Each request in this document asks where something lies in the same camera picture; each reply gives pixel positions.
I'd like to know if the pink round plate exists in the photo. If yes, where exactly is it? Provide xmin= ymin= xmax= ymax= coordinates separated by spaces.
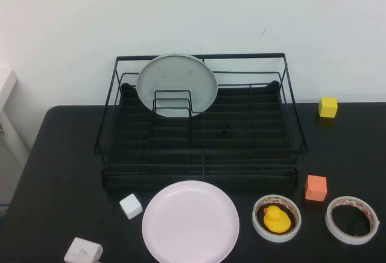
xmin=141 ymin=180 xmax=241 ymax=263

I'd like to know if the grey round plate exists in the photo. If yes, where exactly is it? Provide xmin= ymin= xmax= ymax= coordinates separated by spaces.
xmin=136 ymin=53 xmax=218 ymax=118

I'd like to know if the black plastic drip tray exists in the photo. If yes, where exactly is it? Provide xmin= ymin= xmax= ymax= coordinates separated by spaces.
xmin=102 ymin=80 xmax=299 ymax=193

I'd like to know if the white cube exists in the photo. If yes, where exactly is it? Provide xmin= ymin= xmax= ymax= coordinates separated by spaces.
xmin=119 ymin=193 xmax=144 ymax=221

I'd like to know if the white tape roll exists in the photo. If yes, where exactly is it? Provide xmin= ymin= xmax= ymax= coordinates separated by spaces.
xmin=325 ymin=195 xmax=381 ymax=246
xmin=252 ymin=194 xmax=302 ymax=243

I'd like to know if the yellow rubber duck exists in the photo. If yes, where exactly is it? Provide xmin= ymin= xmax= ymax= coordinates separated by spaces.
xmin=262 ymin=204 xmax=292 ymax=233

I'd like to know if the yellow cube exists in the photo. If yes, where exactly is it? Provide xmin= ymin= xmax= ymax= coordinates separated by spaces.
xmin=318 ymin=96 xmax=338 ymax=119

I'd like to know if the orange cube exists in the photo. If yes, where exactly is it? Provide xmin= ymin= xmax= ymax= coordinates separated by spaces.
xmin=304 ymin=174 xmax=328 ymax=201

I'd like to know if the white power adapter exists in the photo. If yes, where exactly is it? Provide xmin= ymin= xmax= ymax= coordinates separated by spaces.
xmin=63 ymin=236 xmax=104 ymax=263

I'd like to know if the white cabinet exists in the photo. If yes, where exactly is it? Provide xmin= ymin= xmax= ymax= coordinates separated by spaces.
xmin=0 ymin=60 xmax=31 ymax=212

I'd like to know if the black wire dish rack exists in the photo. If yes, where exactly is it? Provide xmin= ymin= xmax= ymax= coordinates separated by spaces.
xmin=93 ymin=52 xmax=309 ymax=193

